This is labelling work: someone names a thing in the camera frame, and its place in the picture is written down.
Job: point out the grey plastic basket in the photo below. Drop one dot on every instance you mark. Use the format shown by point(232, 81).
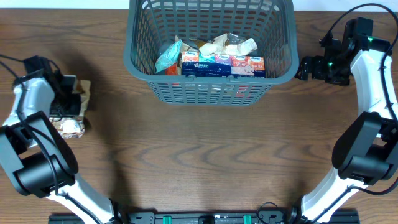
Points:
point(154, 25)

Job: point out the blue tissue multipack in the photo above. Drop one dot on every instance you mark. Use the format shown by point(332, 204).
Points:
point(199, 65)

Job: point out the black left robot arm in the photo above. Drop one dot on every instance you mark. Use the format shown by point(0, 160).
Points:
point(35, 156)

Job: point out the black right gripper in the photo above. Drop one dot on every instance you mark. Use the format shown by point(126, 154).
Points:
point(316, 61)

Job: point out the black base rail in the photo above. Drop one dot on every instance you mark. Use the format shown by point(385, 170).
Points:
point(269, 216)

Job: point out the beige nut snack bag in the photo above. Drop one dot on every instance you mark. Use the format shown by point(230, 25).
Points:
point(74, 127)

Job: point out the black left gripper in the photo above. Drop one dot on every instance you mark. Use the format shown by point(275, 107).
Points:
point(74, 105)

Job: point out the teal snack packet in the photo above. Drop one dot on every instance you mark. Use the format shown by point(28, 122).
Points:
point(168, 57)

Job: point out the orange spaghetti packet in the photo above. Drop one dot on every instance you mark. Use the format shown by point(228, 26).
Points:
point(172, 70)

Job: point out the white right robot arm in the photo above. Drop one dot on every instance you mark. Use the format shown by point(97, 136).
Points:
point(367, 151)

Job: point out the beige rice bag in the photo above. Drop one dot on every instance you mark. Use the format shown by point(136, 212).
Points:
point(186, 45)

